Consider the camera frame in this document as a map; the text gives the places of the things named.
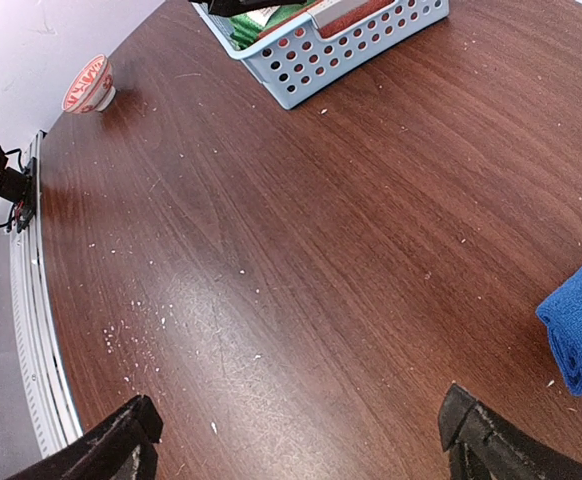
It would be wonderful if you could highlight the orange patterned bowl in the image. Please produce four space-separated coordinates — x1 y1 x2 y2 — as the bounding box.
62 54 116 114

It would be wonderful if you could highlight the light blue perforated basket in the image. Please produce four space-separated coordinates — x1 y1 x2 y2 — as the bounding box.
193 1 449 110

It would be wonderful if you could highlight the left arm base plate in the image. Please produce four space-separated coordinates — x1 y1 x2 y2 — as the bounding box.
7 156 39 233

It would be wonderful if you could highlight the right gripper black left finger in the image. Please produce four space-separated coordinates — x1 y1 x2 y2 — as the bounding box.
12 395 164 479

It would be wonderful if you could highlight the aluminium front rail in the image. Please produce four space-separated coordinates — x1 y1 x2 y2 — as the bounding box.
10 131 83 458

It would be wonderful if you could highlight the rust brown towel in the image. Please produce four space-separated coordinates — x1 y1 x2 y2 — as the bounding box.
258 0 397 40

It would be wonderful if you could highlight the green towel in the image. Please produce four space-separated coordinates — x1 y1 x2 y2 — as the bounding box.
230 1 314 50

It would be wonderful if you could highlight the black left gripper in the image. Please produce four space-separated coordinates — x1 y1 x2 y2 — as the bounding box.
189 0 313 16

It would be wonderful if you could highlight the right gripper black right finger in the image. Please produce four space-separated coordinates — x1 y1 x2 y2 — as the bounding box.
438 383 582 479

